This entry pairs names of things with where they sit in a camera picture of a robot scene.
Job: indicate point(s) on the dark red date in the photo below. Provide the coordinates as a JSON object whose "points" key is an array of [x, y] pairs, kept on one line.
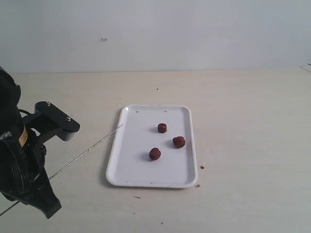
{"points": [[162, 127], [154, 154], [179, 141]]}

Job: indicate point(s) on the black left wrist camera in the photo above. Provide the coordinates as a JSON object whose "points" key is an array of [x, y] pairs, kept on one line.
{"points": [[50, 121]]}

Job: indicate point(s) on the white plastic tray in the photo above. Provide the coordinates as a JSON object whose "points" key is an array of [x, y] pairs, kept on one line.
{"points": [[129, 163]]}

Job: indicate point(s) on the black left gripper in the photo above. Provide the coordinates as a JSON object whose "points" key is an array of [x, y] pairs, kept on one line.
{"points": [[22, 153]]}

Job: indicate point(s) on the thin metal skewer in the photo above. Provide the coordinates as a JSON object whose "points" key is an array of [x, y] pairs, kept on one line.
{"points": [[84, 153]]}

